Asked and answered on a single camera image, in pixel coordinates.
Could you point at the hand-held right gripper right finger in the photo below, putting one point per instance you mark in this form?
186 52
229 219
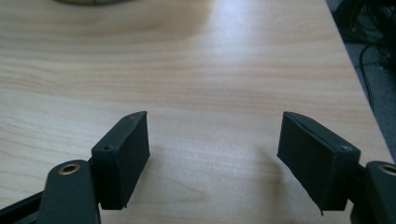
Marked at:
314 158

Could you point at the round grey-green dish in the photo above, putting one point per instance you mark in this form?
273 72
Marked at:
90 1

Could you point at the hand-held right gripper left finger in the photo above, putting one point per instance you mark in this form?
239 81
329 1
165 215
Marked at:
120 161

